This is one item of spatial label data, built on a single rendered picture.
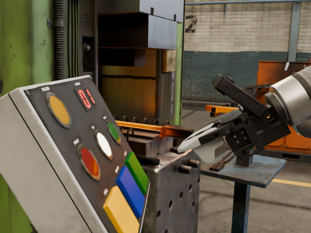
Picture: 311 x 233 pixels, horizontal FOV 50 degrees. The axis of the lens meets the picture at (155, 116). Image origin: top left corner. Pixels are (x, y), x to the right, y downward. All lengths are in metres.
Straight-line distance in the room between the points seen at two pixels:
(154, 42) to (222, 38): 7.70
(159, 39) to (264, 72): 3.56
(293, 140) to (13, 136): 4.36
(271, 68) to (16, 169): 4.25
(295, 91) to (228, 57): 8.04
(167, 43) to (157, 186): 0.46
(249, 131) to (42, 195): 0.38
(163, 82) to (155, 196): 0.56
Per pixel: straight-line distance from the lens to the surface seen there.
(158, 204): 1.07
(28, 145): 0.44
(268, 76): 4.57
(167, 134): 1.14
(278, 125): 0.68
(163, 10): 1.10
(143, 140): 1.08
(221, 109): 1.47
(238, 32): 8.69
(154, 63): 1.40
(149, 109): 1.43
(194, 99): 8.90
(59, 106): 0.49
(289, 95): 0.66
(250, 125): 0.65
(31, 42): 0.86
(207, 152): 0.67
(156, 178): 1.02
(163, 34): 1.10
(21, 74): 0.88
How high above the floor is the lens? 1.24
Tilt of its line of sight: 10 degrees down
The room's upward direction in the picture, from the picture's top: 2 degrees clockwise
